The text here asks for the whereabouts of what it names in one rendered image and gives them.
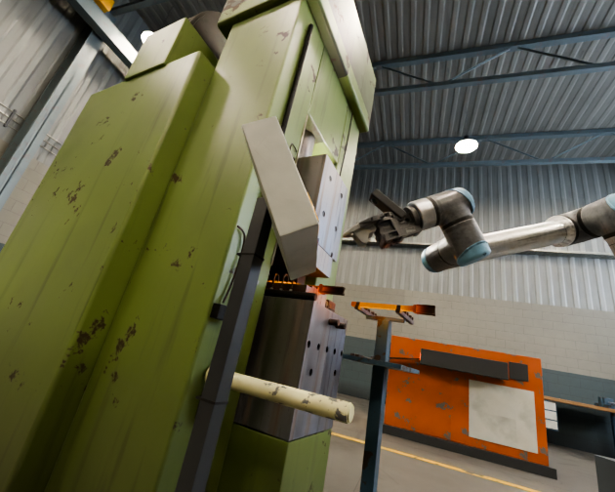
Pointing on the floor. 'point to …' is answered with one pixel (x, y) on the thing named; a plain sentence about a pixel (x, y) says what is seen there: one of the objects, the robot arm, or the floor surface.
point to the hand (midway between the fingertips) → (346, 232)
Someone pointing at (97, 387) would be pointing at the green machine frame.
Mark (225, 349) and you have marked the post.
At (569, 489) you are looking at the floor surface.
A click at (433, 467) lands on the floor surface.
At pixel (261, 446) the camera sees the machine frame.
